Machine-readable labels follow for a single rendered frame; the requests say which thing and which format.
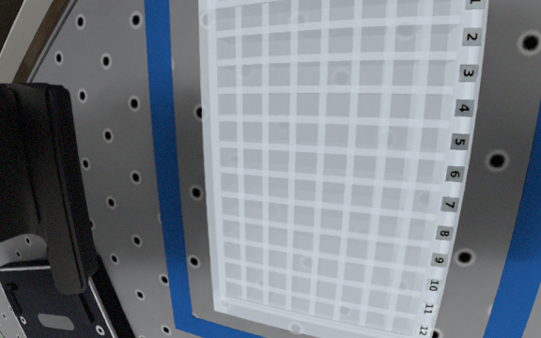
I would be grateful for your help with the blue tape outline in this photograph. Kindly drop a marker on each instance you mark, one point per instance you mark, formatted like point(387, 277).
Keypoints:
point(521, 276)

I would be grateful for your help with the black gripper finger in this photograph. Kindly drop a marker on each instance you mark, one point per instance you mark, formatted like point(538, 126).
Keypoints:
point(41, 184)

